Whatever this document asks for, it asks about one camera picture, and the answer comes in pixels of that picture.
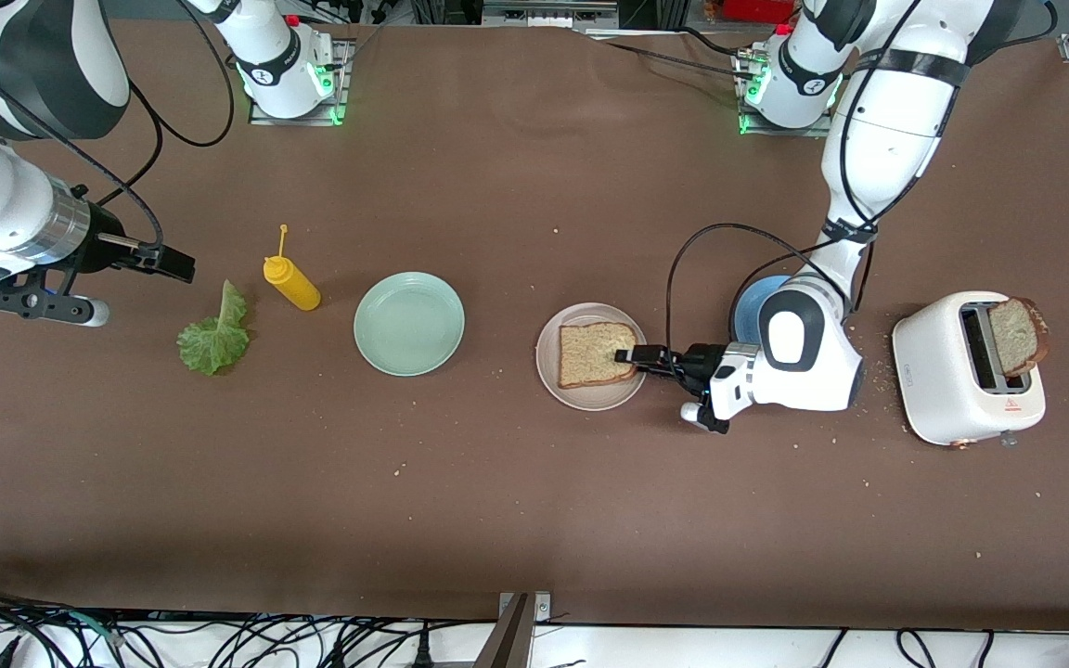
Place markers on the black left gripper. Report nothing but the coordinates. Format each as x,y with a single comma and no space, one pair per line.
705,359

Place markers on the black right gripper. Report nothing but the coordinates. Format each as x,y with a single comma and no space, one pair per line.
105,238

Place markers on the brown bread slice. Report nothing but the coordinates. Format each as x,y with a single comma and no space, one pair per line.
590,357
1017,334

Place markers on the yellow mustard squeeze bottle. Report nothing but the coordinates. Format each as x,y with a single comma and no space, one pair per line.
295,288

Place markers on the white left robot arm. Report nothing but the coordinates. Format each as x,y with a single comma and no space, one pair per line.
887,121

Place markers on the beige plate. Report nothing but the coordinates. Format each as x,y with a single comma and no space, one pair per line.
590,401

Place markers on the blue plate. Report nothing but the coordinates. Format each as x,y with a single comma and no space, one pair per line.
751,306

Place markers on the pale green plate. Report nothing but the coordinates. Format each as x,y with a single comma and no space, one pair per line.
409,325

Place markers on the green lettuce leaf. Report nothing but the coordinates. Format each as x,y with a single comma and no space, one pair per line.
214,343

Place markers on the brown table cover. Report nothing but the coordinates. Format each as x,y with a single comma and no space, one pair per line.
534,520

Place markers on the white toaster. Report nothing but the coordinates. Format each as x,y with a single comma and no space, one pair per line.
933,371

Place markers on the grey metal bar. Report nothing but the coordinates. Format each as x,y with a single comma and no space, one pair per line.
507,640

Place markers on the red box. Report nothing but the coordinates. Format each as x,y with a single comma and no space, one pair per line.
757,9

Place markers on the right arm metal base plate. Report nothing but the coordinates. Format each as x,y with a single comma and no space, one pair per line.
261,115

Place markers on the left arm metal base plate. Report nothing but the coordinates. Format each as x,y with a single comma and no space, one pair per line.
757,128

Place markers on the silver bracket plate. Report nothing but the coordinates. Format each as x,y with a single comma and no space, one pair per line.
542,608

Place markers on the aluminium frame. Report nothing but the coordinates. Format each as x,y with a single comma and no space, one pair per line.
544,14

